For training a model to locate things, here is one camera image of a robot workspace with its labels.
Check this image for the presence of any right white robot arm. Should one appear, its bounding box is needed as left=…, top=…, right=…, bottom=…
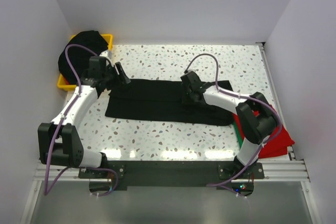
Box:
left=181, top=71, right=281, bottom=169

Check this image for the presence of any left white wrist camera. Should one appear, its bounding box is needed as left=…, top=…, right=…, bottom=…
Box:
left=100, top=50, right=112, bottom=59

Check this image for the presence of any yellow plastic bin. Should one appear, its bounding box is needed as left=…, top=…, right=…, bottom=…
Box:
left=57, top=34, right=113, bottom=91

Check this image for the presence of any black t shirt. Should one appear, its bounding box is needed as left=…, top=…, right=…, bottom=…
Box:
left=105, top=79, right=234, bottom=126

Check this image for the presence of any aluminium extrusion rail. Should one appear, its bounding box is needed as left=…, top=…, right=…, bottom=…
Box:
left=33, top=160, right=310, bottom=182

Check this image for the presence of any black shirts pile in bin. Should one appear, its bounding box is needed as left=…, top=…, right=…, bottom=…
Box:
left=58, top=30, right=109, bottom=84

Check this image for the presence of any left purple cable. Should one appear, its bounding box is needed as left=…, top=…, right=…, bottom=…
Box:
left=43, top=44, right=119, bottom=196

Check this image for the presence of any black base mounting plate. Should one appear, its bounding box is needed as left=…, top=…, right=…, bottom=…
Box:
left=78, top=161, right=265, bottom=191

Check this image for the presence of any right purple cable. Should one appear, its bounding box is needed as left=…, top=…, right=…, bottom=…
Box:
left=183, top=54, right=283, bottom=191

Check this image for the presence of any purple cable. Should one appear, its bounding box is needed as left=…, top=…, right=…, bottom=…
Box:
left=43, top=44, right=119, bottom=196
left=183, top=54, right=283, bottom=191

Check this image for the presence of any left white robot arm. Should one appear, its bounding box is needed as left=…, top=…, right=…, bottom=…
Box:
left=37, top=56, right=130, bottom=168

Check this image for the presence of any folded green t shirt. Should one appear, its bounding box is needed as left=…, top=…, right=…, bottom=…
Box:
left=233, top=122, right=243, bottom=148

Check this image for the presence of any folded red t shirt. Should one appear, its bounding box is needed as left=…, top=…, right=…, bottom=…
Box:
left=233, top=110, right=294, bottom=165

